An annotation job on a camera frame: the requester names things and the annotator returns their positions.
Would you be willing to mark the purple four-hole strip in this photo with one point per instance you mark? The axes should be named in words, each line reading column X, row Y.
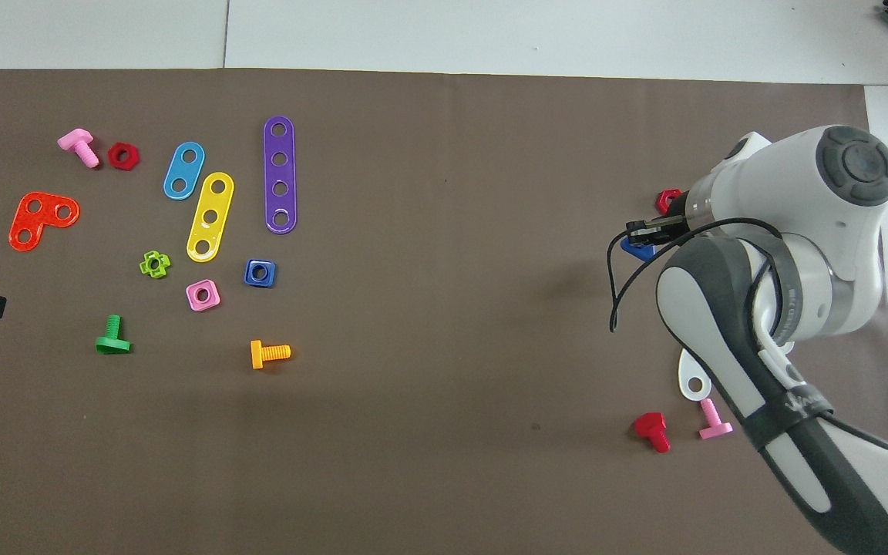
column 280, row 173

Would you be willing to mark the blue triangle-head screw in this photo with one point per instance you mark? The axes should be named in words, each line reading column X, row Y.
column 635, row 250

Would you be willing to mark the brown table mat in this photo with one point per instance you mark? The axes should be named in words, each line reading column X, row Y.
column 444, row 231

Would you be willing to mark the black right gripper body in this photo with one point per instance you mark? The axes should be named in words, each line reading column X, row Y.
column 667, row 227

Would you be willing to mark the orange plastic screw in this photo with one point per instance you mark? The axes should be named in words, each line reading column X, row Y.
column 259, row 354

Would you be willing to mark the blue two-hole strip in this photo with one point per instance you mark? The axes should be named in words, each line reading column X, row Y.
column 184, row 170

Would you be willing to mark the green plastic screw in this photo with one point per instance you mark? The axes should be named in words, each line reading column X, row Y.
column 112, row 343

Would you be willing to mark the orange heart-shaped plate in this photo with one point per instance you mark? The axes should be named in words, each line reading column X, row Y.
column 45, row 220

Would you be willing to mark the yellow three-hole strip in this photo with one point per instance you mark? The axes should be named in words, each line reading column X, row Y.
column 214, row 202

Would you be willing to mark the pink square nut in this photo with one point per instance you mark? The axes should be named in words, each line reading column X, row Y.
column 214, row 301

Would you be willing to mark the blue square nut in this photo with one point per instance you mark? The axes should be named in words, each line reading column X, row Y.
column 270, row 280

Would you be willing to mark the pink plastic screw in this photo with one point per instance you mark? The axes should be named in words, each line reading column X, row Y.
column 712, row 420
column 78, row 142

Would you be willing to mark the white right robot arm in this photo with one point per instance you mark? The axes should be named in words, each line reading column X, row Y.
column 798, row 200

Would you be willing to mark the red plastic screw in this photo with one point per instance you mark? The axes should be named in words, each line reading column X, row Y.
column 650, row 425

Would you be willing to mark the red hex nut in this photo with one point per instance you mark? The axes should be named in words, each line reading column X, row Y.
column 661, row 197
column 134, row 158

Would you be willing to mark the white curved hole plate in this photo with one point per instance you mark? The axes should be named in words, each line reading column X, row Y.
column 684, row 370

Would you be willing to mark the lime flower nut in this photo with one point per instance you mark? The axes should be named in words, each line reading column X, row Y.
column 164, row 264

